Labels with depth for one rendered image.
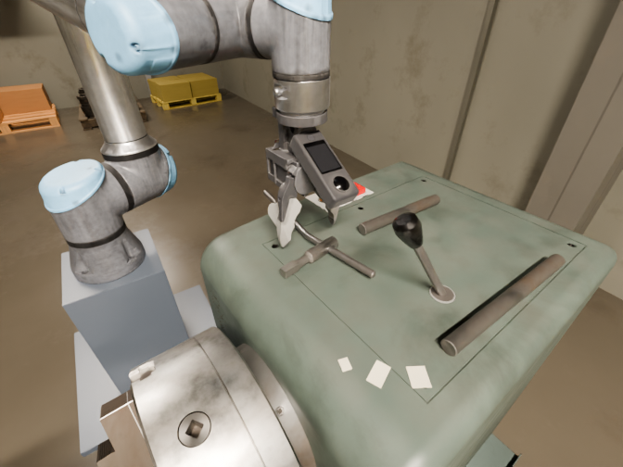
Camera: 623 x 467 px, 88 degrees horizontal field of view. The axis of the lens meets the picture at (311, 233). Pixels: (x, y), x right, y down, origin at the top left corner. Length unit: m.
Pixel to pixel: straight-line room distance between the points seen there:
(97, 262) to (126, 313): 0.14
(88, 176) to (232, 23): 0.43
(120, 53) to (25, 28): 7.18
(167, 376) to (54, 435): 1.64
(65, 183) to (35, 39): 6.85
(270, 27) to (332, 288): 0.35
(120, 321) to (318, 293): 0.54
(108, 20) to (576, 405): 2.21
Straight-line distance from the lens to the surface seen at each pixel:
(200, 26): 0.43
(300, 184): 0.48
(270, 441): 0.42
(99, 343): 0.93
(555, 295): 0.59
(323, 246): 0.53
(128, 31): 0.38
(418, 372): 0.42
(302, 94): 0.44
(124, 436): 0.51
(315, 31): 0.43
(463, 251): 0.61
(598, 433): 2.17
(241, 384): 0.43
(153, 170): 0.82
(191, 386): 0.44
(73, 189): 0.75
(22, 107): 7.02
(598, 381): 2.37
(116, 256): 0.82
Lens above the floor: 1.60
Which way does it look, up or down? 36 degrees down
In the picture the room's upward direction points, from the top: straight up
